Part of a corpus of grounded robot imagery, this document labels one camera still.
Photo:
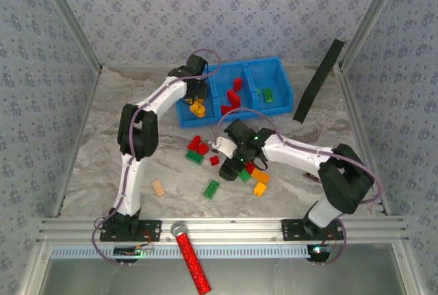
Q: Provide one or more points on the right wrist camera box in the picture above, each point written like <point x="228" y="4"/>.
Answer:
<point x="237" y="131"/>

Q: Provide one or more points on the circuit board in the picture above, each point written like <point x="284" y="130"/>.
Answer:
<point x="318" y="252"/>
<point x="128" y="250"/>

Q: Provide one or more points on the aluminium corner post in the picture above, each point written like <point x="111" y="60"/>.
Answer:
<point x="370" y="18"/>
<point x="71" y="18"/>

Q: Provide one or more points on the orange lego brick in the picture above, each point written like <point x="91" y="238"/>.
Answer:
<point x="261" y="176"/>

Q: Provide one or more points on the aluminium rail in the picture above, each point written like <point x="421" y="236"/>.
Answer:
<point x="222" y="230"/>
<point x="83" y="120"/>
<point x="354" y="103"/>

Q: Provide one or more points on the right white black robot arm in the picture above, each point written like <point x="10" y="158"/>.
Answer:
<point x="294" y="154"/>

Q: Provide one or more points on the aluminium left side rail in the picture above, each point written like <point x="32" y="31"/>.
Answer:
<point x="83" y="120"/>

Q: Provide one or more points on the white right camera bracket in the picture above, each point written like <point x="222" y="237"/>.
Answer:
<point x="224" y="146"/>

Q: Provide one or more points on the blue three-compartment plastic bin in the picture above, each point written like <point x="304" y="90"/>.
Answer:
<point x="273" y="76"/>

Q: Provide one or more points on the right circuit board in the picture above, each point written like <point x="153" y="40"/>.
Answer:
<point x="318" y="252"/>

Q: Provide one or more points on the aluminium left corner post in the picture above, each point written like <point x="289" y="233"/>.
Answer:
<point x="71" y="18"/>

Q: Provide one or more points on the green long lego brick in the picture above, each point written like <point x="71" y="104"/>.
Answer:
<point x="268" y="96"/>
<point x="194" y="157"/>
<point x="212" y="189"/>

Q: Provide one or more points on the aluminium right corner post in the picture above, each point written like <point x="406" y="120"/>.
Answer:
<point x="370" y="18"/>

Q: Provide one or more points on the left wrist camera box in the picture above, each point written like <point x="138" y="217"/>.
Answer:
<point x="196" y="64"/>

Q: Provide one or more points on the yellow lego brick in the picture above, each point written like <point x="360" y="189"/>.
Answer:
<point x="196" y="104"/>
<point x="260" y="189"/>

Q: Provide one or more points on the black flat strip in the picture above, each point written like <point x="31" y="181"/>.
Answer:
<point x="318" y="79"/>

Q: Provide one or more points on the left circuit board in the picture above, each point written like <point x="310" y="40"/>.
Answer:
<point x="128" y="250"/>

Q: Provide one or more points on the red glitter microphone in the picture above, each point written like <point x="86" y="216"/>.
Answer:
<point x="191" y="260"/>

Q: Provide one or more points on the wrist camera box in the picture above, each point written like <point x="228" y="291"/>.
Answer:
<point x="196" y="64"/>
<point x="237" y="131"/>

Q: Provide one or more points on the green square lego brick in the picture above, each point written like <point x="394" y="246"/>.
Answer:
<point x="245" y="176"/>

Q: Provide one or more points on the small red lego brick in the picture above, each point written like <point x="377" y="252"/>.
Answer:
<point x="214" y="161"/>

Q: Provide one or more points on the aluminium right side rail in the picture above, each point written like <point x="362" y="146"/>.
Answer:
<point x="354" y="103"/>

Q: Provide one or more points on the yellow round lego spool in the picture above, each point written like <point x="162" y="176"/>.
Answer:
<point x="199" y="113"/>

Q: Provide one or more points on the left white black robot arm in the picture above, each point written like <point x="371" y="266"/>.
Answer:
<point x="167" y="94"/>

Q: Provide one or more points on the aluminium front rail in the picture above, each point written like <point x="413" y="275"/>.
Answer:
<point x="222" y="230"/>

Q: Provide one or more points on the dark red small card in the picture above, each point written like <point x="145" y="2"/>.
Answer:
<point x="312" y="177"/>

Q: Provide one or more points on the tan ridged wooden block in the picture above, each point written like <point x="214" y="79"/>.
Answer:
<point x="158" y="188"/>

